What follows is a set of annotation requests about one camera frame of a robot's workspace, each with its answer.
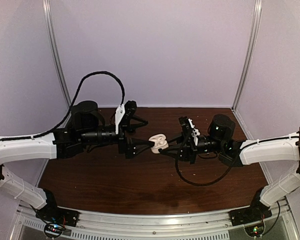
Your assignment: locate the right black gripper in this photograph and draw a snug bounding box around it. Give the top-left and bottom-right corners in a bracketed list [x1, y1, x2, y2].
[159, 131, 225, 165]

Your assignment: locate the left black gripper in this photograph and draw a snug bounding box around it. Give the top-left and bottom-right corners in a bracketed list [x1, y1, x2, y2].
[79, 115, 155, 159]

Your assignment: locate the white earbud charging case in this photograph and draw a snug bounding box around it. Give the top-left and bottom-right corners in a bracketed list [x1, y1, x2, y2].
[148, 133, 169, 154]

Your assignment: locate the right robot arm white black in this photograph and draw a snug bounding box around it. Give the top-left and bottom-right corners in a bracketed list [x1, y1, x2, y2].
[158, 114, 300, 221]

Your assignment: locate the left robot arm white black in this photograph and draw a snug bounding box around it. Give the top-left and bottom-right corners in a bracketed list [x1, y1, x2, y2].
[0, 100, 154, 222]

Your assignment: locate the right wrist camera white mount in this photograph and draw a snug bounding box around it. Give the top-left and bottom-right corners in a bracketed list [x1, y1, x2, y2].
[178, 116, 201, 146]

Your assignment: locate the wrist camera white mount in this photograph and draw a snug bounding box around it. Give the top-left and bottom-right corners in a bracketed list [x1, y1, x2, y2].
[114, 100, 137, 135]
[178, 116, 201, 146]

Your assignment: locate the right black camera cable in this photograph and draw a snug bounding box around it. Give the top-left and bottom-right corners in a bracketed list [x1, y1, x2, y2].
[174, 142, 235, 187]

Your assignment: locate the black camera cable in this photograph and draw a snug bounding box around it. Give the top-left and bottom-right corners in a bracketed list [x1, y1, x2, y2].
[0, 71, 126, 141]
[174, 142, 235, 187]

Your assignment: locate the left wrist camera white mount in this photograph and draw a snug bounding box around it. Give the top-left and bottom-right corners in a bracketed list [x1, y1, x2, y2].
[114, 100, 137, 135]

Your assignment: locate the left black camera cable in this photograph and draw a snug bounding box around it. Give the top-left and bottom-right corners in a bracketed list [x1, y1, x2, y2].
[0, 71, 126, 141]

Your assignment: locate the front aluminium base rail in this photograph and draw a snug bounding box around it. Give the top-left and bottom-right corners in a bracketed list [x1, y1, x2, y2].
[7, 199, 300, 240]

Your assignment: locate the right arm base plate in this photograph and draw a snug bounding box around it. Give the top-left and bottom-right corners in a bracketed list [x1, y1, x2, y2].
[228, 206, 272, 227]

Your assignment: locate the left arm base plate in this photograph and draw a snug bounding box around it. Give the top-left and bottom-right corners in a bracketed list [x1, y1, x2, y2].
[34, 207, 79, 227]

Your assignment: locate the left aluminium frame post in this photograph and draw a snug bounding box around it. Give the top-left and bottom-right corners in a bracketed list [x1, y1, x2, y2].
[42, 0, 71, 109]

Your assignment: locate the aluminium frame post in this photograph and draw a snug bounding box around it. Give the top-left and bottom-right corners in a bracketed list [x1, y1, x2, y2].
[42, 0, 71, 109]
[231, 0, 263, 112]

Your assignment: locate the right aluminium frame post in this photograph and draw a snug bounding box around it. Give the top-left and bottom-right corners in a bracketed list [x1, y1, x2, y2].
[231, 0, 263, 112]

